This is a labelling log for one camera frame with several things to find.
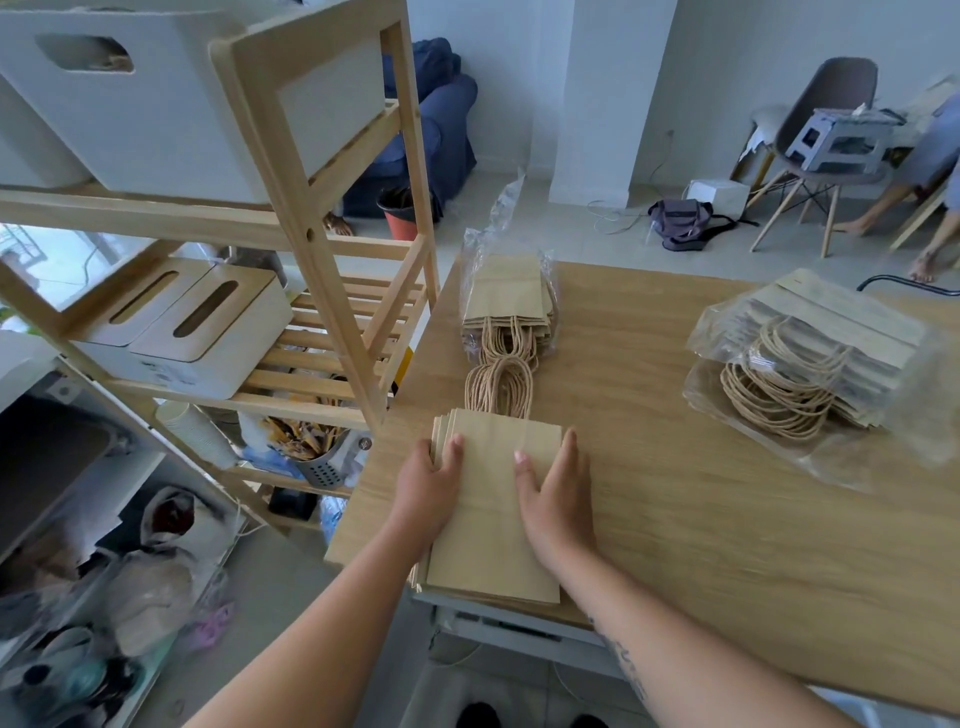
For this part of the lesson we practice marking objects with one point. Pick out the person's left hand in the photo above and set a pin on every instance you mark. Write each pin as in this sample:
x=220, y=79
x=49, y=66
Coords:
x=420, y=499

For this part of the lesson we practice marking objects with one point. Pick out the person's right hand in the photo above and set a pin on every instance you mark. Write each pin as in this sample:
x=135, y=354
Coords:
x=559, y=517

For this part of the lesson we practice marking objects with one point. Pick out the person's right thumb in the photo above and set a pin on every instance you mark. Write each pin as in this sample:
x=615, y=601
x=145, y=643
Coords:
x=526, y=472

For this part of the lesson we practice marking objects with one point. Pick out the person's left thumb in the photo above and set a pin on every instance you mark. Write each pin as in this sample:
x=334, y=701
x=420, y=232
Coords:
x=454, y=456

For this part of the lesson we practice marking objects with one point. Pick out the stack of paper bags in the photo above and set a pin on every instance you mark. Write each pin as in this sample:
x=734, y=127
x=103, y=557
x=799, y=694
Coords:
x=491, y=540

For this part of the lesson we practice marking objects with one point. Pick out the person's left forearm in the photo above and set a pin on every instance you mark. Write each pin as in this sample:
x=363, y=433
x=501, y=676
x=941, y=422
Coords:
x=322, y=645

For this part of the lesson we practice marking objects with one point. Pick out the person's right forearm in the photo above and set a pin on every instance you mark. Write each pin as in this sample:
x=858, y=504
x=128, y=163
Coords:
x=675, y=660

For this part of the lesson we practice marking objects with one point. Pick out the perforated metal utensil holder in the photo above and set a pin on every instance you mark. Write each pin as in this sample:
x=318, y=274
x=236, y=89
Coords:
x=324, y=465

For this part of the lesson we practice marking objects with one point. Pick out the white drawer unit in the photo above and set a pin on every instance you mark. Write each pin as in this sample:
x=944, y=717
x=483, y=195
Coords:
x=517, y=630

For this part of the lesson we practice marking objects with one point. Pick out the small black box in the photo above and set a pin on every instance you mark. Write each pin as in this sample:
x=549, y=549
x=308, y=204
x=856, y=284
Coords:
x=292, y=504

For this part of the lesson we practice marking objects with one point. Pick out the narrow plastic-wrapped paper bag pack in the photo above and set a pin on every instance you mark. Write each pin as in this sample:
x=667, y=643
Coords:
x=506, y=289

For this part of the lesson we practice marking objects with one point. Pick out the red bucket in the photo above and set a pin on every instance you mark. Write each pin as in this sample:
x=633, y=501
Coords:
x=397, y=217

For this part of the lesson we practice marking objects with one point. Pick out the person's black left shoe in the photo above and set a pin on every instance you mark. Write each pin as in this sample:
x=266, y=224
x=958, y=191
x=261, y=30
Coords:
x=476, y=716

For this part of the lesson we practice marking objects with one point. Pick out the person's black shoe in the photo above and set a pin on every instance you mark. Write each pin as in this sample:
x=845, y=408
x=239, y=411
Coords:
x=476, y=716
x=589, y=721

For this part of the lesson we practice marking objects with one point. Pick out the white paper roll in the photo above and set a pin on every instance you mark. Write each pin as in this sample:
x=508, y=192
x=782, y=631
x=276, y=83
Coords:
x=199, y=435

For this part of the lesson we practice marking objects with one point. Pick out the person's black right shoe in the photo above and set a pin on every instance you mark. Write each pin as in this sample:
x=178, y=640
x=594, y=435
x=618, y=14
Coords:
x=589, y=721

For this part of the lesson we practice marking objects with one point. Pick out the white tissue box wooden lid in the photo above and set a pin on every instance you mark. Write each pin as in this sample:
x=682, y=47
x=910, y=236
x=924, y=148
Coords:
x=131, y=307
x=217, y=337

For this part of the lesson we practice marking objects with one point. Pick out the wooden shelf rack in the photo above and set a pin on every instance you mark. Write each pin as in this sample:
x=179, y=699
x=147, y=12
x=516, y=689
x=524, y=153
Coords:
x=300, y=217

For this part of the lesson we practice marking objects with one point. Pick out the grey purple bag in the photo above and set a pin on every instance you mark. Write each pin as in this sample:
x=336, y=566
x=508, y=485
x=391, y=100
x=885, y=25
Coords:
x=682, y=221

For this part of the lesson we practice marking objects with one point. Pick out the wide plastic-wrapped paper bag pack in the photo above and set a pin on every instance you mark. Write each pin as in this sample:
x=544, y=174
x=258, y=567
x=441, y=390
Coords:
x=817, y=367

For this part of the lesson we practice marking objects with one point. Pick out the translucent plastic bag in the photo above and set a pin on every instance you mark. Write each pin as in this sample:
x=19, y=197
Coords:
x=161, y=577

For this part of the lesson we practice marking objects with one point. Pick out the blue covered armchair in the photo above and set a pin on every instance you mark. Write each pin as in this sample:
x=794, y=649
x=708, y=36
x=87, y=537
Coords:
x=442, y=127

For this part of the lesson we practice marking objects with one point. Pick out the small white box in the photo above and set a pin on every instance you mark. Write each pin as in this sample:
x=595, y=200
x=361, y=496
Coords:
x=718, y=196

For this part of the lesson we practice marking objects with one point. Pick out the large white storage box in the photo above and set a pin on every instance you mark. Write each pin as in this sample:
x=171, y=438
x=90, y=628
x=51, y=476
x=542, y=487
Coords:
x=165, y=120

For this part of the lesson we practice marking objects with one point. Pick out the grey folding step stool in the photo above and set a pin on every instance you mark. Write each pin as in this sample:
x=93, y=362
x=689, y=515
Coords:
x=840, y=142

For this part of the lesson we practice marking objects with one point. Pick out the grey shell chair wooden legs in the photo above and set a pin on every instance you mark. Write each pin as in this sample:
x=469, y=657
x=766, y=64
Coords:
x=832, y=86

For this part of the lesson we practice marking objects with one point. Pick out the rounded white storage box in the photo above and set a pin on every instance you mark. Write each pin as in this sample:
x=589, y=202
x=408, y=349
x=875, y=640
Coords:
x=34, y=142

